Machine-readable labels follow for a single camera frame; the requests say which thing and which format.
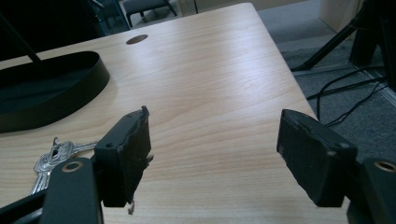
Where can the beige cabinet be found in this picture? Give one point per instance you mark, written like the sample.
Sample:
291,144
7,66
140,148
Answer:
337,12

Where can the black metal stand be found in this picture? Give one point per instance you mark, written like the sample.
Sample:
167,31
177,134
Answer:
370,34

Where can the dark chair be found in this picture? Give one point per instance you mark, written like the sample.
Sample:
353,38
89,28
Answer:
144,5

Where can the black slanted rod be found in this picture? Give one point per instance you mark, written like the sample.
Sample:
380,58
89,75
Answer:
23,43

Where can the silver key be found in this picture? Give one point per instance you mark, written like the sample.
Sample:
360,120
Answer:
42,174
63,151

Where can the black monitor stand base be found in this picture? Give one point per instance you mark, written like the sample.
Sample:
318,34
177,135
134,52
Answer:
46,90

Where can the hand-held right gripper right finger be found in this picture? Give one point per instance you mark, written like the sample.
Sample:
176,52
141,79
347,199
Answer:
314,158

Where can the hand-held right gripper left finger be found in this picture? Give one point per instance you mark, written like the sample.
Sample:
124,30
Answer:
124,161

